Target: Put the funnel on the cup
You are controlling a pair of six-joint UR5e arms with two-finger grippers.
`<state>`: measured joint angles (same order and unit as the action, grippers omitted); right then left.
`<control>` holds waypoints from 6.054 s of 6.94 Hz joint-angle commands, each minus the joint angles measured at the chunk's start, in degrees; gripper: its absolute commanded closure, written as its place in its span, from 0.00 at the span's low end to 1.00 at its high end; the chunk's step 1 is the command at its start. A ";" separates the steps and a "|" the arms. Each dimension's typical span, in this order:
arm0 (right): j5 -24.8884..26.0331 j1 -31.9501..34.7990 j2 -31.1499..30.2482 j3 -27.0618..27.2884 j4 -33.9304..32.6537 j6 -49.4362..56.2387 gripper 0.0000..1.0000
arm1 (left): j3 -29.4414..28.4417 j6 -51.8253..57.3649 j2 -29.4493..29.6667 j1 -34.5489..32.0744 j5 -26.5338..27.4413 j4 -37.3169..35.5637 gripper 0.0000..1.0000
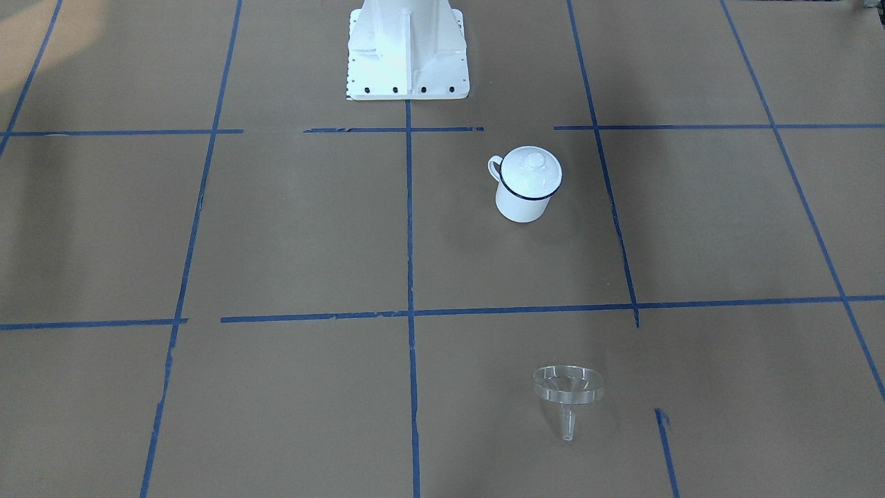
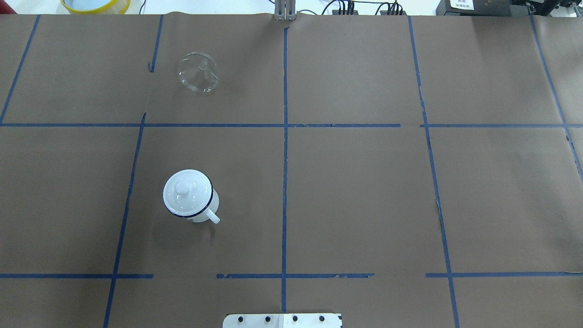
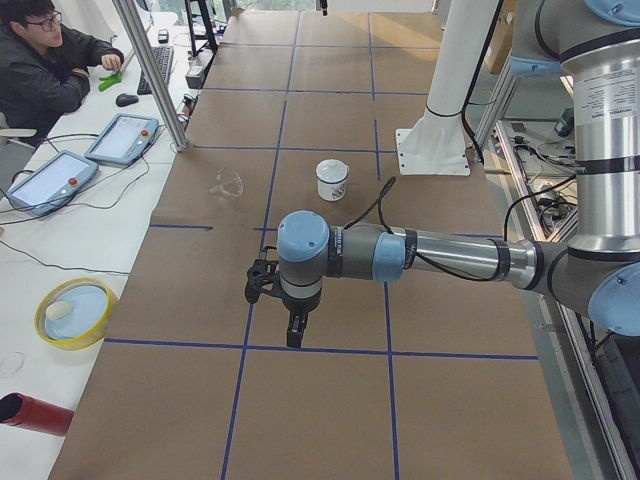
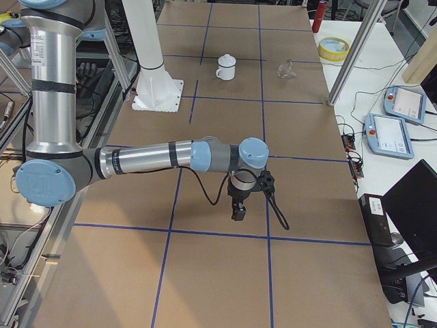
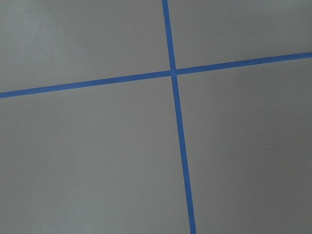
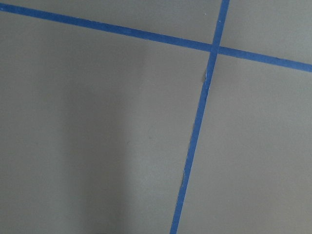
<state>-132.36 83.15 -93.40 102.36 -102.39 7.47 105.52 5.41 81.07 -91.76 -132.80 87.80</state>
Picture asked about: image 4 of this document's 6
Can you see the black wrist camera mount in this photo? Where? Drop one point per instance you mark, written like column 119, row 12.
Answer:
column 266, row 182

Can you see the upper teach pendant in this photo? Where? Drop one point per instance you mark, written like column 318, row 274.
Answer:
column 405, row 103

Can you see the black computer monitor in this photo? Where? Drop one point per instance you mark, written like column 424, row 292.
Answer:
column 411, row 205

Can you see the orange electronics board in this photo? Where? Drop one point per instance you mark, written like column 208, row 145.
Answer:
column 355, row 169
column 348, row 142

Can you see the white enamel mug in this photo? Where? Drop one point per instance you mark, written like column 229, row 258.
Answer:
column 225, row 74

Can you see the white mug lid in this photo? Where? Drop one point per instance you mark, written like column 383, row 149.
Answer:
column 226, row 61

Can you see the red cylinder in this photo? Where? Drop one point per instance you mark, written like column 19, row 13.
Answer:
column 319, row 15

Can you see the wooden plank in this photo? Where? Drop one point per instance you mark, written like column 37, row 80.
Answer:
column 423, row 62

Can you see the lower teach pendant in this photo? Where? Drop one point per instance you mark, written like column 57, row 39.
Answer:
column 388, row 136

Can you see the aluminium frame post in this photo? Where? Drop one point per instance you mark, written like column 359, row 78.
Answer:
column 364, row 31

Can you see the yellow tape roll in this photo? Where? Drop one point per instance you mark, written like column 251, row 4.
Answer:
column 333, row 49

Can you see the black desktop box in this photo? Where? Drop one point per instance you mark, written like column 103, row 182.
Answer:
column 375, row 219

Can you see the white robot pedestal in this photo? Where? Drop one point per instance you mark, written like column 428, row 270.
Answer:
column 156, row 90

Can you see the clear glass funnel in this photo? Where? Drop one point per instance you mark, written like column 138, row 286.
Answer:
column 286, row 70

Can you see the teach pendant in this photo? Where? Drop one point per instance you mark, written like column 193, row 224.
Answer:
column 405, row 103
column 388, row 136

